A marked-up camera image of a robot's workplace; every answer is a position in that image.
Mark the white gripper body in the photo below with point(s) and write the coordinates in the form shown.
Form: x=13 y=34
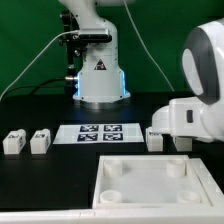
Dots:
x=190 y=118

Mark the white square tabletop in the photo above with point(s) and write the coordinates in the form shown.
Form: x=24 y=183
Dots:
x=155 y=181

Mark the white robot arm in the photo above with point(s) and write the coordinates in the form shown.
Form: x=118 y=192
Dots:
x=101 y=81

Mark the white sheet with tags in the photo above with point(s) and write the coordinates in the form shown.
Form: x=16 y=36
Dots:
x=99 y=133

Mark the white obstacle fence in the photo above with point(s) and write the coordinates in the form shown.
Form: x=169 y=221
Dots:
x=166 y=215

